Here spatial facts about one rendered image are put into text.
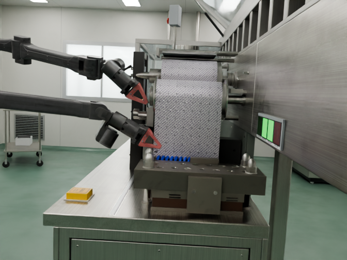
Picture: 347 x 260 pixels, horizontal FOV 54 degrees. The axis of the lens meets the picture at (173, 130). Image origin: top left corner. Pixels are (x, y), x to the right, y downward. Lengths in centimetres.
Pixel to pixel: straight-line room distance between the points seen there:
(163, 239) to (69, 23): 646
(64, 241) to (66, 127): 617
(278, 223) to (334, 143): 96
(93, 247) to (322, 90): 77
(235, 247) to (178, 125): 45
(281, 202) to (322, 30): 94
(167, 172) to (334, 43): 63
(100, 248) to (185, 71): 78
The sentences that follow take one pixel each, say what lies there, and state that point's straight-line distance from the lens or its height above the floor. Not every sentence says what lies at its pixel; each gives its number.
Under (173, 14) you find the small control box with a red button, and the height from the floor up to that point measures 166.
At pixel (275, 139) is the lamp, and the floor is 117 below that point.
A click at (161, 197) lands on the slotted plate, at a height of 94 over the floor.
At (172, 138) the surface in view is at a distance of 121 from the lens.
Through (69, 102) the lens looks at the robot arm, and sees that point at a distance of 119.
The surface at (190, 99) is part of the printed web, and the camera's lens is 120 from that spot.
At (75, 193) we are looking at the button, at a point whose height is 92.
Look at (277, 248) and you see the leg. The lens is 153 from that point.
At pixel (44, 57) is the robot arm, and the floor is 138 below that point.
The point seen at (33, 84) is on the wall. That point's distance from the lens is 740.
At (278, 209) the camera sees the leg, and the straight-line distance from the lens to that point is 147.
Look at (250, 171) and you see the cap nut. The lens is 107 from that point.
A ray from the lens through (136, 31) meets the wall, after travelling 693.
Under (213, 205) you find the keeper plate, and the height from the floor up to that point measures 94.
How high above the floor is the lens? 127
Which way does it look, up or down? 6 degrees down
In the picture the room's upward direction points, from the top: 3 degrees clockwise
